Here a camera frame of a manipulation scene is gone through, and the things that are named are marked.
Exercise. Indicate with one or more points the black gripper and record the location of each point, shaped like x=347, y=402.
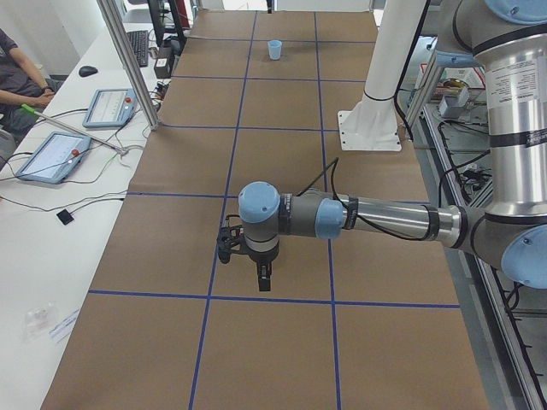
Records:
x=260, y=258

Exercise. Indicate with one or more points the light blue plastic cup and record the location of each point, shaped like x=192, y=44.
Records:
x=274, y=49

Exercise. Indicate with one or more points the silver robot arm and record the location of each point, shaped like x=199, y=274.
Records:
x=506, y=38

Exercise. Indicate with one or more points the orange black electronics board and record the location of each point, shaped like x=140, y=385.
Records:
x=160, y=90

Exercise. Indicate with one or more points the small black square pad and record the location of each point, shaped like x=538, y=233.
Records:
x=65, y=217

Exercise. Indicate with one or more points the far blue teach pendant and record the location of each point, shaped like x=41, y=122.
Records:
x=110, y=108

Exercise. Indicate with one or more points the blue teach pendant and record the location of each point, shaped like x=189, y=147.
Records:
x=55, y=158
x=110, y=108

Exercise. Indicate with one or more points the black box with label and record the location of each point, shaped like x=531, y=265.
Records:
x=164, y=63

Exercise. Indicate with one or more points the clear plastic bag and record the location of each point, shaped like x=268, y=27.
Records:
x=39, y=321

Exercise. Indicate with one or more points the near blue teach pendant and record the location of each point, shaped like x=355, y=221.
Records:
x=55, y=158

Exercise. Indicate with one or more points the black keyboard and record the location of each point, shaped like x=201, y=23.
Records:
x=139, y=42

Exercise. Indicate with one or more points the black computer mouse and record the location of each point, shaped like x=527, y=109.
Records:
x=86, y=71

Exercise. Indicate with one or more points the metal rod green tip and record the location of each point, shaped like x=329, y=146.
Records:
x=67, y=127

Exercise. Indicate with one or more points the seated person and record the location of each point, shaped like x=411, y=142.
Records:
x=21, y=83

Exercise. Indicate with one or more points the white central pedestal column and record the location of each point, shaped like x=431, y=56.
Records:
x=372, y=124

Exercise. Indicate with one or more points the aluminium frame post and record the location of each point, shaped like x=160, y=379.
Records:
x=123, y=48

